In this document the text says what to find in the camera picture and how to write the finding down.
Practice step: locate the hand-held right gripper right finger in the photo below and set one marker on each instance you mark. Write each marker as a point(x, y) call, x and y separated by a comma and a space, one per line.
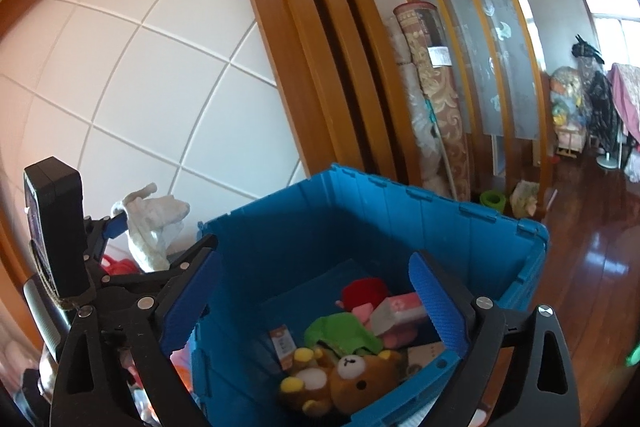
point(435, 307)

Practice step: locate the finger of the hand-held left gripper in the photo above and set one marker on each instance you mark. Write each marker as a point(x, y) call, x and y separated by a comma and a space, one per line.
point(116, 224)
point(130, 279)

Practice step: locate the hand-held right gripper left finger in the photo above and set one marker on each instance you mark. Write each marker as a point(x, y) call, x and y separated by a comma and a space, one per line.
point(190, 302)

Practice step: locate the white fluffy cloth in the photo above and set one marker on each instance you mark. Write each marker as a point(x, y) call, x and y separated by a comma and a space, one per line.
point(150, 227)

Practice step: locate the pink printed box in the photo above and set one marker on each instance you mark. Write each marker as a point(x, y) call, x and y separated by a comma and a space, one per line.
point(400, 307)

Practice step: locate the pink pig plush red dress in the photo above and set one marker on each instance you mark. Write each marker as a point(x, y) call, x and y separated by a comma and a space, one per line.
point(365, 292)

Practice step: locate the green plush toy striped trim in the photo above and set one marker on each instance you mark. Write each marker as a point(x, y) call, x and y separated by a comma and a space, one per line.
point(340, 332)

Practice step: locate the brown bear plush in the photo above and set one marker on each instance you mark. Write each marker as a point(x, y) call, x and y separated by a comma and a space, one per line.
point(360, 382)

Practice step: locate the blue plastic crate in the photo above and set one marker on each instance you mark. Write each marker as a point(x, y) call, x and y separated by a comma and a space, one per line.
point(350, 217)

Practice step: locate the white flat box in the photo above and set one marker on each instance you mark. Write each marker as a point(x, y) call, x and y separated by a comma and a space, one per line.
point(425, 357)

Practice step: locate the small orange box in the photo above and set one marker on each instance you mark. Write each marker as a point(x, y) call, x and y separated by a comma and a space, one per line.
point(282, 347)

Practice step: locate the green foam roll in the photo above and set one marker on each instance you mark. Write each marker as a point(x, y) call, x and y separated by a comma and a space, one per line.
point(492, 201)

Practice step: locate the yellowish bag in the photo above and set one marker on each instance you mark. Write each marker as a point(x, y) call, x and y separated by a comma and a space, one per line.
point(522, 199)

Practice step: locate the patterned rolled carpet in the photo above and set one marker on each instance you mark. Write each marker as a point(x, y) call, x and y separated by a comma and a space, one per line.
point(445, 117)

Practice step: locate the small pink stool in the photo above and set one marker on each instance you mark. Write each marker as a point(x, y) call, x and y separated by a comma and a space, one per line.
point(570, 142)

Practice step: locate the colourful wrapped bundle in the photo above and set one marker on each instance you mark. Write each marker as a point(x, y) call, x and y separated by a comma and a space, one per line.
point(567, 97)

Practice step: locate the black hanging clothes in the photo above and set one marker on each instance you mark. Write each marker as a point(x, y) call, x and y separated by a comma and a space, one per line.
point(600, 107)

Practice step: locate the wooden frosted glass partition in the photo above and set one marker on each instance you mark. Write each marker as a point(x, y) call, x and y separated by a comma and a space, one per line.
point(480, 32)

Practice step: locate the pink hanging cloth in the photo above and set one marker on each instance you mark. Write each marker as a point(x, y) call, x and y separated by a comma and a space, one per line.
point(627, 97)

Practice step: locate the window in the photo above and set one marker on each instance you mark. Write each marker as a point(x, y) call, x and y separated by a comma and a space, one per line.
point(610, 2)

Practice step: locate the wooden door frame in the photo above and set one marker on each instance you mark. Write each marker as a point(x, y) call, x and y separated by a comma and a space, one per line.
point(300, 32)

